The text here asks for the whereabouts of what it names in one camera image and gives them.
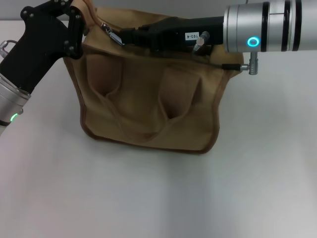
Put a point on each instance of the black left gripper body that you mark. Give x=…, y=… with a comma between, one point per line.
x=37, y=54

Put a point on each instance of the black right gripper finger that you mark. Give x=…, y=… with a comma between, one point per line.
x=136, y=37
x=144, y=27

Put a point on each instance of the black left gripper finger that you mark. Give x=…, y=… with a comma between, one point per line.
x=76, y=27
x=57, y=7

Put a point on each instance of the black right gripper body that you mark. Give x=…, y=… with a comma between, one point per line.
x=193, y=28

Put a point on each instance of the silver metal zipper pull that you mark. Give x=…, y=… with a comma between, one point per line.
x=115, y=37

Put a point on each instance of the khaki canvas food bag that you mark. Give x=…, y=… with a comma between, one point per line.
x=148, y=104

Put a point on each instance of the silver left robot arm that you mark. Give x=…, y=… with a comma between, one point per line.
x=11, y=104

